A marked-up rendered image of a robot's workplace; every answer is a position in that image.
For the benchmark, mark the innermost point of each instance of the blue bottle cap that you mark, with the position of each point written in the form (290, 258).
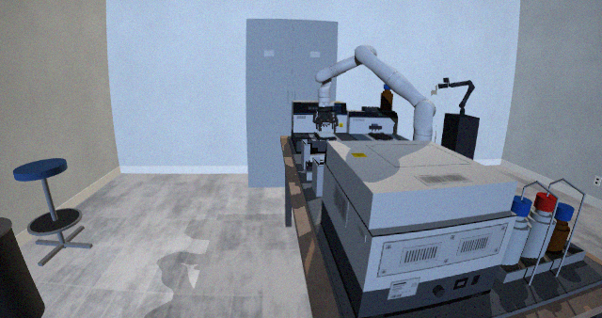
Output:
(564, 211)
(521, 207)

